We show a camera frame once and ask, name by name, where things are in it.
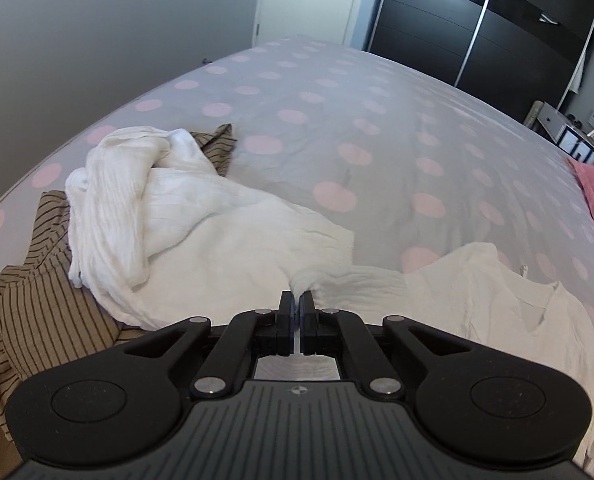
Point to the black sliding wardrobe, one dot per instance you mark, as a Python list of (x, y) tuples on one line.
[(507, 53)]

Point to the white door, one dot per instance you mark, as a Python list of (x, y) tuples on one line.
[(306, 0)]

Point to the brown striped shirt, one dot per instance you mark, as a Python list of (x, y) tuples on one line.
[(44, 320)]

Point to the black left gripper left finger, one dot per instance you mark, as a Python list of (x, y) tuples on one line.
[(285, 323)]

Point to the white crinkle cotton garment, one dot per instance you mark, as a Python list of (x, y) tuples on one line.
[(157, 235)]

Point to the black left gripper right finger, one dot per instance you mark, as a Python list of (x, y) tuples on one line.
[(308, 324)]

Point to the grey pink-dotted bed sheet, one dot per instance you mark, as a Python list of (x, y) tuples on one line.
[(414, 167)]

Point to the white crinkle cotton shirt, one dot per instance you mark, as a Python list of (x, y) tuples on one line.
[(471, 294)]

